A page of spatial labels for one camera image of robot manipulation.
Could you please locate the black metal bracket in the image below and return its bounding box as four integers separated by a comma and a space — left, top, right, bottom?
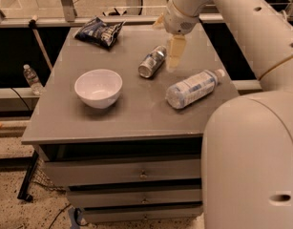
17, 152, 38, 202

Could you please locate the grey drawer cabinet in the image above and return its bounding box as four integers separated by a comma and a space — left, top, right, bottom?
22, 25, 238, 213

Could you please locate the grey drawer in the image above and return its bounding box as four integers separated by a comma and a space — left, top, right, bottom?
82, 205, 202, 223
68, 188, 202, 208
43, 156, 200, 187

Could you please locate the bottom grey drawer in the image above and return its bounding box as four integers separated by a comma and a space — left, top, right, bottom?
82, 205, 202, 223

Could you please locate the middle grey drawer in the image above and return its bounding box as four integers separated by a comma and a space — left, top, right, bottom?
68, 188, 202, 208

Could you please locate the blue chip bag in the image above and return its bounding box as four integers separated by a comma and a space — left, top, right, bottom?
73, 16, 125, 50

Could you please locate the silver blue redbull can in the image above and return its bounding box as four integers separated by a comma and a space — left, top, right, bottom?
138, 45, 167, 78

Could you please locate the white bowl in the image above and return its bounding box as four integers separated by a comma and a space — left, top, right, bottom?
74, 69, 123, 109

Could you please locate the wooden stick with black tape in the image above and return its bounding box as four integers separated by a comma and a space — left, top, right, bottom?
29, 15, 52, 71

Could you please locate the grey metal railing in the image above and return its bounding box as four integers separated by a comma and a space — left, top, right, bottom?
0, 13, 224, 28

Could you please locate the top grey drawer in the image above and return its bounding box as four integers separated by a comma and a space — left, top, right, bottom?
43, 156, 200, 187

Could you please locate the small water bottle standing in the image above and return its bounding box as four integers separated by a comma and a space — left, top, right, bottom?
23, 64, 43, 95

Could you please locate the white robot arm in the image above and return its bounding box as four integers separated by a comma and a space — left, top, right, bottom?
159, 0, 293, 229

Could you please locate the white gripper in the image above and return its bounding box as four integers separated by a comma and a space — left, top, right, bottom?
152, 0, 199, 72

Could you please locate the clear plastic bottle lying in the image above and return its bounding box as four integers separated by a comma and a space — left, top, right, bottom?
165, 69, 225, 110

